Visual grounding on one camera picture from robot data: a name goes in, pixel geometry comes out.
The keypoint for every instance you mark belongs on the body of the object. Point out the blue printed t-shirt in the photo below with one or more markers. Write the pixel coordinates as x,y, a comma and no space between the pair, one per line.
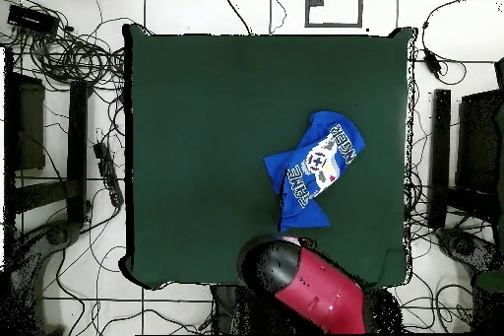
307,143

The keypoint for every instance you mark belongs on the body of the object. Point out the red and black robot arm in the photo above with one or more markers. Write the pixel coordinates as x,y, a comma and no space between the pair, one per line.
323,288

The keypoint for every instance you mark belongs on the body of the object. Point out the dark green table cloth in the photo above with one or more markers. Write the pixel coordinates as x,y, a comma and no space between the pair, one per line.
177,95

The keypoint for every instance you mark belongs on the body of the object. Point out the black power strip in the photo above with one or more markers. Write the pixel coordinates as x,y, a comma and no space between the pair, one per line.
108,174

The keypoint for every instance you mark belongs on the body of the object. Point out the black floor stand base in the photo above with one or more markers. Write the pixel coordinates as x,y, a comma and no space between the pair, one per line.
59,233
464,247

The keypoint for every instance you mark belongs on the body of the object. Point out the black power adapter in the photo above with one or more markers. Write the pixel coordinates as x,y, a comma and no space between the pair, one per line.
432,62

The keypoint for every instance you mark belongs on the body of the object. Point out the black electronics box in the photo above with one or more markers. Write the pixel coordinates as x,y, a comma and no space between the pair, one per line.
33,18

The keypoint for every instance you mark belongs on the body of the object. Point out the black metal frame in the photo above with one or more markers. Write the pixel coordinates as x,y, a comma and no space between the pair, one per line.
441,135
77,135

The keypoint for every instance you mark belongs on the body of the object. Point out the grey square floor frame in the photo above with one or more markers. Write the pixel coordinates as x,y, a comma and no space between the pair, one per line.
360,1

